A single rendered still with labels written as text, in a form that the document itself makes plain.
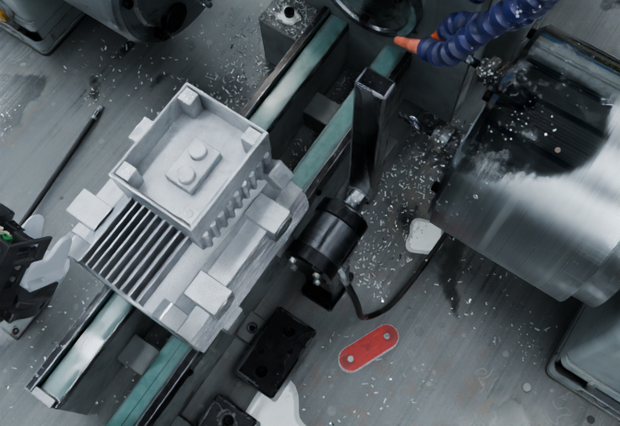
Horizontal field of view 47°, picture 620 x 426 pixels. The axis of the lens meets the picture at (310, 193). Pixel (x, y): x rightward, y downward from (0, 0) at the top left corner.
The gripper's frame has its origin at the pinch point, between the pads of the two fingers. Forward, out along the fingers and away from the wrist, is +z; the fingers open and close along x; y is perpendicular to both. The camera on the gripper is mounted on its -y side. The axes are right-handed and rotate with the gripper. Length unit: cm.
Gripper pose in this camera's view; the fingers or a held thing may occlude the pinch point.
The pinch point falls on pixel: (54, 266)
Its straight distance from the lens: 75.1
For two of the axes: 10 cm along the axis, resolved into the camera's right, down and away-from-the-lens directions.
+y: 4.7, -8.5, -2.3
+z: 3.0, -0.8, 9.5
